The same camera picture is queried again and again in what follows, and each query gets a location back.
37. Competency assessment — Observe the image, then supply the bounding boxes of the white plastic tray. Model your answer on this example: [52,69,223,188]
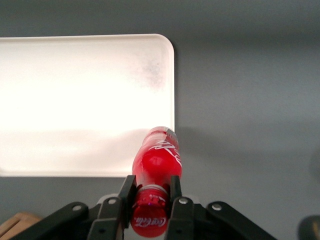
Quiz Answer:
[0,33,175,178]

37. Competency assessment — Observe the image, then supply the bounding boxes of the wooden drawer cabinet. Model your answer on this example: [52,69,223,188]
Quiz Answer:
[0,211,42,237]

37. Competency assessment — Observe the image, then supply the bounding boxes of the red coke bottle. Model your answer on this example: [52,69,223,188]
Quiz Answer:
[129,126,182,238]

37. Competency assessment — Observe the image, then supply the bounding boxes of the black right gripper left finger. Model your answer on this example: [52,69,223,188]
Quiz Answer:
[87,174,137,240]

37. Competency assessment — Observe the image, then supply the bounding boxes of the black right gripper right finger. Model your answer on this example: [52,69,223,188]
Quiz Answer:
[166,175,201,240]

